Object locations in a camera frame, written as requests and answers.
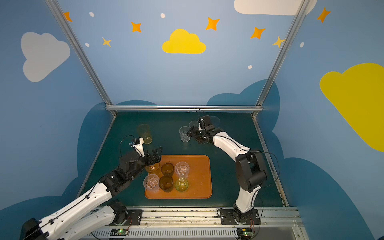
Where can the right green circuit board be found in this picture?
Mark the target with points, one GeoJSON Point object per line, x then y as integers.
{"type": "Point", "coordinates": [244, 234]}

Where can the brown textured glass front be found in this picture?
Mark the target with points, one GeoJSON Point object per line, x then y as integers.
{"type": "Point", "coordinates": [166, 183]}

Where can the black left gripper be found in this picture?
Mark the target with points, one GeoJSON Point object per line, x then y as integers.
{"type": "Point", "coordinates": [150, 157]}

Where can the right aluminium frame post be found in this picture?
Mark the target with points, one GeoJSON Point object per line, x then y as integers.
{"type": "Point", "coordinates": [304, 8]}

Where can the clear ribbed glass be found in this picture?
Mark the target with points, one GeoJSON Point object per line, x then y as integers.
{"type": "Point", "coordinates": [194, 124]}
{"type": "Point", "coordinates": [183, 134]}
{"type": "Point", "coordinates": [182, 169]}

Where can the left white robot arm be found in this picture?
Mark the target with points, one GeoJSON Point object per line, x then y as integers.
{"type": "Point", "coordinates": [75, 220]}

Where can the horizontal aluminium back rail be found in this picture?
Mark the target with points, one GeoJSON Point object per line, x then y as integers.
{"type": "Point", "coordinates": [142, 108]}

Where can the clear faceted plastic glass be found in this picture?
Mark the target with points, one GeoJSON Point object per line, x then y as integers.
{"type": "Point", "coordinates": [151, 183]}

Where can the short yellow plastic glass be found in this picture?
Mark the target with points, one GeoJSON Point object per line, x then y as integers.
{"type": "Point", "coordinates": [154, 169]}

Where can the aluminium frame post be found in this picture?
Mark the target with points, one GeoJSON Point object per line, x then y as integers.
{"type": "Point", "coordinates": [58, 14]}
{"type": "Point", "coordinates": [304, 8]}

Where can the orange plastic tray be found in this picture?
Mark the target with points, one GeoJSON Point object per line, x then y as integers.
{"type": "Point", "coordinates": [199, 178]}

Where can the green circuit board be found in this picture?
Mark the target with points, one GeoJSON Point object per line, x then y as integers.
{"type": "Point", "coordinates": [119, 232]}
{"type": "Point", "coordinates": [244, 234]}

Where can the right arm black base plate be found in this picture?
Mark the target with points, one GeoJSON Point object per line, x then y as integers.
{"type": "Point", "coordinates": [235, 217]}

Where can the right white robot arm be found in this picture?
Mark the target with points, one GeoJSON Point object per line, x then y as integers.
{"type": "Point", "coordinates": [251, 170]}

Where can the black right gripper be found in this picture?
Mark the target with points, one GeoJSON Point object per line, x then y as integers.
{"type": "Point", "coordinates": [195, 133]}

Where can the tall yellow plastic glass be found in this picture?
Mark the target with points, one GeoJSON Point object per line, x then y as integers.
{"type": "Point", "coordinates": [144, 132]}

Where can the left aluminium frame post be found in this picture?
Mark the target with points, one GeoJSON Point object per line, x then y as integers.
{"type": "Point", "coordinates": [58, 14]}

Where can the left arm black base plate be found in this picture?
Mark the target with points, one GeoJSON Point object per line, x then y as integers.
{"type": "Point", "coordinates": [129, 217]}

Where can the short green glass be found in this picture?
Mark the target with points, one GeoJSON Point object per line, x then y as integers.
{"type": "Point", "coordinates": [181, 184]}

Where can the left green circuit board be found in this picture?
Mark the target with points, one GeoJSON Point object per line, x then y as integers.
{"type": "Point", "coordinates": [119, 232]}

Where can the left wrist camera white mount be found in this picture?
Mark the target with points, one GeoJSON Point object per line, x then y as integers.
{"type": "Point", "coordinates": [137, 145]}

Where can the dark brown textured glass back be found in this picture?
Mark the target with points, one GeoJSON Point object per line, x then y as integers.
{"type": "Point", "coordinates": [167, 169]}

